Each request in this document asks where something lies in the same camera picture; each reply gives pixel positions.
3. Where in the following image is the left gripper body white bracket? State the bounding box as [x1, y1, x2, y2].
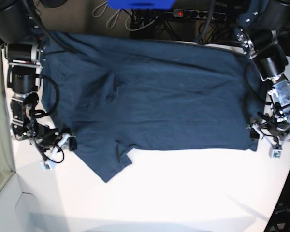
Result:
[249, 123, 290, 158]

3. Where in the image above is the black power strip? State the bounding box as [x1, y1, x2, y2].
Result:
[172, 9, 227, 22]

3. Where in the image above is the dark blue t-shirt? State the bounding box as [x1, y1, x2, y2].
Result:
[43, 32, 264, 182]

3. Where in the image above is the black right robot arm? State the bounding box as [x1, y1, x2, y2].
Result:
[0, 0, 77, 170]

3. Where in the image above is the white cable loop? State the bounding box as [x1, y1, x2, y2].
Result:
[91, 4, 123, 29]

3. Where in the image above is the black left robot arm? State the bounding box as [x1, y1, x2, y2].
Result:
[224, 0, 290, 158]

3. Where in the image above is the blue plastic bin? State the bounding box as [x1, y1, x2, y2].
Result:
[107, 0, 175, 9]

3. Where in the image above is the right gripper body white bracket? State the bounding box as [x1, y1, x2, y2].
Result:
[30, 132, 77, 171]

